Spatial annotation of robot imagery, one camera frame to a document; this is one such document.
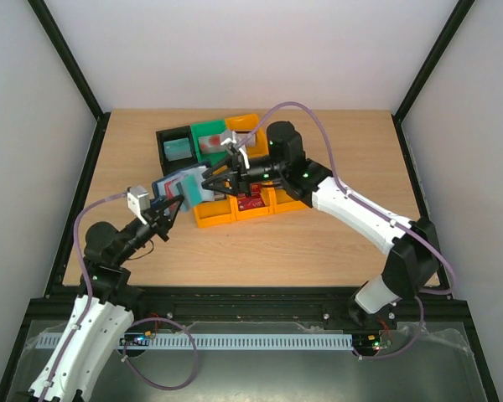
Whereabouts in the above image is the red white card stack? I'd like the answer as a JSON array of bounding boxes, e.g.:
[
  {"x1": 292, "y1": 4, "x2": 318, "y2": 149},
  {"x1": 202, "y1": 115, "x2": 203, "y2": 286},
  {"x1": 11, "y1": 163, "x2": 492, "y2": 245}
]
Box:
[{"x1": 197, "y1": 134, "x2": 225, "y2": 155}]

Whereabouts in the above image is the teal card stack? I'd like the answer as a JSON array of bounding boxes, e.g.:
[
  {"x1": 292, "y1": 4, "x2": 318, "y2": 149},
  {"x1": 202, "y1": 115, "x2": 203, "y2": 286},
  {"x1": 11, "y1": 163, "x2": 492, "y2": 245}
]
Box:
[{"x1": 163, "y1": 138, "x2": 193, "y2": 162}]

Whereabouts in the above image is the black bin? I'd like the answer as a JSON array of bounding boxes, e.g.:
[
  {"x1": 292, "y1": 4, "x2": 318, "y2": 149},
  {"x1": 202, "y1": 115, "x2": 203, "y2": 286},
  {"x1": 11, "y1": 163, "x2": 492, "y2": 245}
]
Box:
[{"x1": 155, "y1": 126, "x2": 200, "y2": 177}]

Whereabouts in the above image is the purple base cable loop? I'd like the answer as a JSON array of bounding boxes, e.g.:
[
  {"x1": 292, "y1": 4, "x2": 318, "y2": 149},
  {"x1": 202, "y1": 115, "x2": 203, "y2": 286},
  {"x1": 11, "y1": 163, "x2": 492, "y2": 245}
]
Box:
[{"x1": 121, "y1": 314, "x2": 200, "y2": 389}]

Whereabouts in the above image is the white slotted cable duct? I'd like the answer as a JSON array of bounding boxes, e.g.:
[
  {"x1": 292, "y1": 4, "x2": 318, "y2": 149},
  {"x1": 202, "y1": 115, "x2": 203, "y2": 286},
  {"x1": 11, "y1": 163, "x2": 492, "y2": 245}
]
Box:
[{"x1": 35, "y1": 332, "x2": 354, "y2": 351}]

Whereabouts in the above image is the yellow bin with dark cards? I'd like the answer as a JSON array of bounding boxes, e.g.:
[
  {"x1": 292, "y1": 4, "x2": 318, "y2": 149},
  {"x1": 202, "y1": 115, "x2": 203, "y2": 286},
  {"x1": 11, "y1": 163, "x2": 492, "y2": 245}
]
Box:
[{"x1": 193, "y1": 197, "x2": 236, "y2": 229}]

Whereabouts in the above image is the black frame post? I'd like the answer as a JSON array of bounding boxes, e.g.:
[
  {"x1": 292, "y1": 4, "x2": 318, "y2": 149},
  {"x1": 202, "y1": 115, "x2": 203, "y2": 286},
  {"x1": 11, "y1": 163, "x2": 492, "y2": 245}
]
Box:
[
  {"x1": 27, "y1": 0, "x2": 110, "y2": 122},
  {"x1": 392, "y1": 0, "x2": 477, "y2": 122}
]

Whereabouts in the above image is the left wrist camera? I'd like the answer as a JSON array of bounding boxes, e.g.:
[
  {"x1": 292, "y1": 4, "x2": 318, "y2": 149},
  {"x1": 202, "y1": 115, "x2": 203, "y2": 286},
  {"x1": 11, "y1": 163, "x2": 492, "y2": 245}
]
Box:
[{"x1": 127, "y1": 186, "x2": 150, "y2": 225}]

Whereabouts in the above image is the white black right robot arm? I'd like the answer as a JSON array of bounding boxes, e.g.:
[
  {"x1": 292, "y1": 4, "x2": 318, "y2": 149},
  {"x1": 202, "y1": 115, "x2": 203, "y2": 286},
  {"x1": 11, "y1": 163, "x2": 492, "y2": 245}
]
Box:
[{"x1": 201, "y1": 121, "x2": 439, "y2": 328}]

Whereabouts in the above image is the black front frame rail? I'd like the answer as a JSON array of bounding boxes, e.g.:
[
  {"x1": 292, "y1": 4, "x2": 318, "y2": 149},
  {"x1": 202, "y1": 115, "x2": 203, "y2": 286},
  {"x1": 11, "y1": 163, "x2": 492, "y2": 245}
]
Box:
[{"x1": 21, "y1": 286, "x2": 474, "y2": 332}]

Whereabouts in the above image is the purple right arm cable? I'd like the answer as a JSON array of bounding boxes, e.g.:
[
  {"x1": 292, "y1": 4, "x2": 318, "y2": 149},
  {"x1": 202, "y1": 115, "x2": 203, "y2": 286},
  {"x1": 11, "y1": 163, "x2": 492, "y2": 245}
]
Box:
[{"x1": 238, "y1": 100, "x2": 457, "y2": 296}]

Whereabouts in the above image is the yellow bin with red cards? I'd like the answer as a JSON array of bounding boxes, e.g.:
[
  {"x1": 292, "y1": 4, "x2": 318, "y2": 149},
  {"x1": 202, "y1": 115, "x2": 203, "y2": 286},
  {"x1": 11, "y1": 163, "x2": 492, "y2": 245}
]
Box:
[{"x1": 230, "y1": 186, "x2": 273, "y2": 221}]

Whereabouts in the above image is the black left rear frame post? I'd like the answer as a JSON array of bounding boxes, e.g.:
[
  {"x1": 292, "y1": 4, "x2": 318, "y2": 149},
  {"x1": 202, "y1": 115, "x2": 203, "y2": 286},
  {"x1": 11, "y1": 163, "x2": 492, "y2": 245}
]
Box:
[{"x1": 27, "y1": 0, "x2": 110, "y2": 122}]

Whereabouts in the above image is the red VIP card stack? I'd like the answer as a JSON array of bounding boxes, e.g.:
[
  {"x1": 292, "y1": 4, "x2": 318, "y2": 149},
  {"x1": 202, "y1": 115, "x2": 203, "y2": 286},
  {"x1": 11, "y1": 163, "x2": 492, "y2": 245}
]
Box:
[{"x1": 236, "y1": 183, "x2": 265, "y2": 212}]

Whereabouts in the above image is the blue card holder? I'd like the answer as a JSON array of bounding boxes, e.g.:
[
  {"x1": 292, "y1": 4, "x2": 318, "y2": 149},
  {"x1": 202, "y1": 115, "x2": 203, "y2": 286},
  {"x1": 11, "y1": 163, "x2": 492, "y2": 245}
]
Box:
[{"x1": 152, "y1": 164, "x2": 207, "y2": 198}]

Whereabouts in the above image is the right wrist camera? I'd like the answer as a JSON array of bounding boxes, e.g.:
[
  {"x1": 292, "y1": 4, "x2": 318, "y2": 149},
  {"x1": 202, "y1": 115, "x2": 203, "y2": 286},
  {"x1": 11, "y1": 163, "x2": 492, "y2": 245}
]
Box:
[{"x1": 220, "y1": 129, "x2": 250, "y2": 168}]

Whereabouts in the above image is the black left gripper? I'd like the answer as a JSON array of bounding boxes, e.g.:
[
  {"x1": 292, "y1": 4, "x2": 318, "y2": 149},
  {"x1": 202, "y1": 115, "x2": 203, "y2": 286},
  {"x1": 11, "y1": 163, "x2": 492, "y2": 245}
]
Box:
[{"x1": 115, "y1": 193, "x2": 184, "y2": 265}]

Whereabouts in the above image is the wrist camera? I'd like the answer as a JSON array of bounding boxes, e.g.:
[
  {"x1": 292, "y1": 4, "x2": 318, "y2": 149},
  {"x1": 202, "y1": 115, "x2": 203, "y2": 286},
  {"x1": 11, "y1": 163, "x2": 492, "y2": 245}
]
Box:
[
  {"x1": 127, "y1": 186, "x2": 150, "y2": 225},
  {"x1": 220, "y1": 129, "x2": 250, "y2": 168}
]

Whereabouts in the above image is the black right rear frame post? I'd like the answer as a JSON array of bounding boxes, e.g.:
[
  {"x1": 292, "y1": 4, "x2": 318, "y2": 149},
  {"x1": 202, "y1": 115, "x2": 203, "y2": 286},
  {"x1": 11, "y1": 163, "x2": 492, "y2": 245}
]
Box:
[{"x1": 392, "y1": 0, "x2": 477, "y2": 122}]

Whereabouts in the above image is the yellow rear bin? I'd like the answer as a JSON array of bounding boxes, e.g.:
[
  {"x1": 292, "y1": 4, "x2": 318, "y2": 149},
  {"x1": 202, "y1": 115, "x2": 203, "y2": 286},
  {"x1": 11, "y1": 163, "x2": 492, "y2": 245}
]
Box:
[{"x1": 225, "y1": 113, "x2": 268, "y2": 157}]

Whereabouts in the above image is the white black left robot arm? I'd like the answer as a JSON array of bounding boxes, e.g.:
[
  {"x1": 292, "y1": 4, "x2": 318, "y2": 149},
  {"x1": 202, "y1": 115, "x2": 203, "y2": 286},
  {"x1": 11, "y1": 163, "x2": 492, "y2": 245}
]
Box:
[{"x1": 12, "y1": 187, "x2": 184, "y2": 401}]

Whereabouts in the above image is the white striped card stack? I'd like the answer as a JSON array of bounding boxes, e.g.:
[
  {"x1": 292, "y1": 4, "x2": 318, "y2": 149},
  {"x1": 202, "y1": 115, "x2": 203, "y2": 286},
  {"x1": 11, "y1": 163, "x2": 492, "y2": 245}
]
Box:
[{"x1": 243, "y1": 131, "x2": 264, "y2": 147}]

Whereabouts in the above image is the green bin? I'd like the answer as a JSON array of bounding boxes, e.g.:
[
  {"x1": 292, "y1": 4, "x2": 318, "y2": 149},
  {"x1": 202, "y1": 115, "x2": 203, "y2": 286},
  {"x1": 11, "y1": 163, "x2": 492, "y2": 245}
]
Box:
[{"x1": 191, "y1": 120, "x2": 228, "y2": 165}]

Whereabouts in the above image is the teal credit card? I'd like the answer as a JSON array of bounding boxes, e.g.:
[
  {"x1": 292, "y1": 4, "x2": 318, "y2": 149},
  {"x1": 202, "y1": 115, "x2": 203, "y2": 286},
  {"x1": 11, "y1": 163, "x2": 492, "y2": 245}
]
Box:
[{"x1": 175, "y1": 173, "x2": 215, "y2": 213}]

